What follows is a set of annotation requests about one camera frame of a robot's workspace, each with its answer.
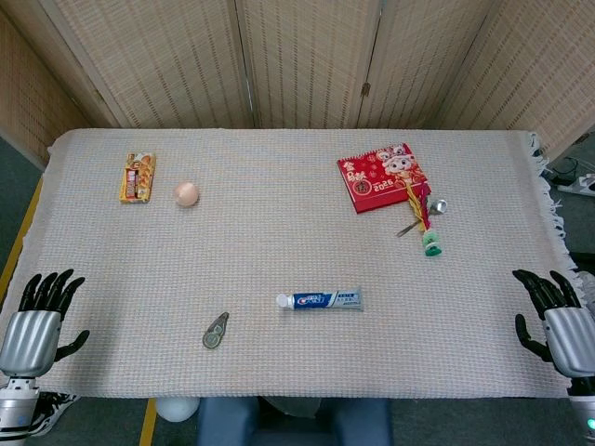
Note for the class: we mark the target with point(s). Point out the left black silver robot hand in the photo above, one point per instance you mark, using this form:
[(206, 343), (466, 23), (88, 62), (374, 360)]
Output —
[(30, 337)]

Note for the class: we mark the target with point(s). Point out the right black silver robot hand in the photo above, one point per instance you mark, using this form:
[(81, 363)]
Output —
[(572, 339)]

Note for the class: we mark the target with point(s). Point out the blue white toothpaste tube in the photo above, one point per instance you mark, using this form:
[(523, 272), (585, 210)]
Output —
[(321, 299)]

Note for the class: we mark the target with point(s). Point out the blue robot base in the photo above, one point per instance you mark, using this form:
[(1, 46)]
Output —
[(223, 423)]

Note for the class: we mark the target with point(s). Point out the white power strip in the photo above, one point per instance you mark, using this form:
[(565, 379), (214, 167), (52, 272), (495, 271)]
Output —
[(578, 186)]

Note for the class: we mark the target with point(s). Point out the white round object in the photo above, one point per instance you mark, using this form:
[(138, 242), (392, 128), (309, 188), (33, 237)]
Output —
[(176, 409)]

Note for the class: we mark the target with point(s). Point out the feather shuttlecock with green base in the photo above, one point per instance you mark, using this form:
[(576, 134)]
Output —
[(432, 246)]

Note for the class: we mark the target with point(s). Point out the olive correction tape dispenser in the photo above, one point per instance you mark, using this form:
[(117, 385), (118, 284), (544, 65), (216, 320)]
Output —
[(214, 335)]

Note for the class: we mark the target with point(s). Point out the metal spoon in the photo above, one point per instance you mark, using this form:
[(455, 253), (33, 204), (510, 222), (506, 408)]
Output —
[(439, 206)]

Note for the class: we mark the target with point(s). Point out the yellow snack box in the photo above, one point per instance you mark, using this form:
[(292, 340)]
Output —
[(137, 179)]

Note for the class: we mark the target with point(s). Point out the peach coloured egg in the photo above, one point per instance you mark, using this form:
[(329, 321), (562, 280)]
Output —
[(186, 193)]

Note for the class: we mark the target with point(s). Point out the red 2026 desk calendar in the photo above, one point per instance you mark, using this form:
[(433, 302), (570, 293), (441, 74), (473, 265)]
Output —
[(376, 179)]

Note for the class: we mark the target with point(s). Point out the beige woven tablecloth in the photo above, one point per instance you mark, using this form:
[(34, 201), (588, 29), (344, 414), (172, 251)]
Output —
[(288, 232)]

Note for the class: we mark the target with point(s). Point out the woven bamboo folding screen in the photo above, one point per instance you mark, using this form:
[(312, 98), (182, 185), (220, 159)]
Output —
[(186, 60)]

